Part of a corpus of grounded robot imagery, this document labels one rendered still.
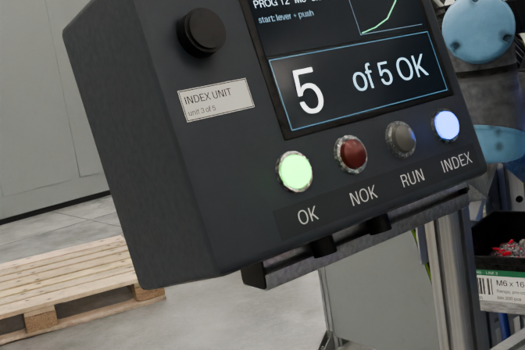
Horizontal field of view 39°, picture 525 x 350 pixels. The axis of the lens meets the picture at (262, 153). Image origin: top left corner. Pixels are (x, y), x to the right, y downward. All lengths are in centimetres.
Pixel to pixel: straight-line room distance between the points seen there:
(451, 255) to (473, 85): 25
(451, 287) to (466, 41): 28
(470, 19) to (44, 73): 602
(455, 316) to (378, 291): 196
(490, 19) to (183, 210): 49
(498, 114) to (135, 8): 52
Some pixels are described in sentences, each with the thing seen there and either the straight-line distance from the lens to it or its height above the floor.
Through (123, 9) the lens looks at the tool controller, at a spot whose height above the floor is 123.
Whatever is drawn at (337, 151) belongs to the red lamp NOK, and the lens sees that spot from 49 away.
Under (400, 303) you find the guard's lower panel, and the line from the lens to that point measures 260.
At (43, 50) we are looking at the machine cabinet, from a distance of 673.
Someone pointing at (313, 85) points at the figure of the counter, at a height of 117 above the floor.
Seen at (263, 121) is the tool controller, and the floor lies 115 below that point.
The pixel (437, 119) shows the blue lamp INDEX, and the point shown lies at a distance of 56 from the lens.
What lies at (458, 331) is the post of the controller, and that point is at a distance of 71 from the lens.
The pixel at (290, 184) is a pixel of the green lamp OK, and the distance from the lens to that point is 46.
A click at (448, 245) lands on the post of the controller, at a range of 68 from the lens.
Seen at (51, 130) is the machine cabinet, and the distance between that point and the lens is 672.
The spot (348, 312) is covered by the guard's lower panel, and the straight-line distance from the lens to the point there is 281.
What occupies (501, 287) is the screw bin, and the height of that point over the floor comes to 84.
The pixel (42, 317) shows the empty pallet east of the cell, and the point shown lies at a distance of 371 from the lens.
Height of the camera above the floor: 120
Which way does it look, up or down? 9 degrees down
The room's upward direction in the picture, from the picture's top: 9 degrees counter-clockwise
